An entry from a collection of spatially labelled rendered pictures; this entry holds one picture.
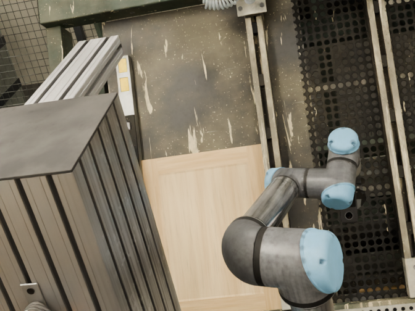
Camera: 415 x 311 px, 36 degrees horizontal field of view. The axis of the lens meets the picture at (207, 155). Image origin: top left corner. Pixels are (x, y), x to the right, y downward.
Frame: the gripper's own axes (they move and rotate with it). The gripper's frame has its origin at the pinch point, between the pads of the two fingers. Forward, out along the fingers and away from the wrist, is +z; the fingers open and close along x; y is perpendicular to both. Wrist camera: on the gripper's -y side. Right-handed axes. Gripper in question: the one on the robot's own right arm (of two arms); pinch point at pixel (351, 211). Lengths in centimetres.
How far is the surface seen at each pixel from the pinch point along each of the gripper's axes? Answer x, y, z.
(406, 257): -15.6, -2.1, 31.1
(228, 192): 41, 23, 22
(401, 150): -18.3, 28.2, 15.0
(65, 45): 96, 75, -9
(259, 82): 26, 52, 0
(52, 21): 97, 77, -19
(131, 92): 72, 56, 0
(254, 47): 26, 63, -6
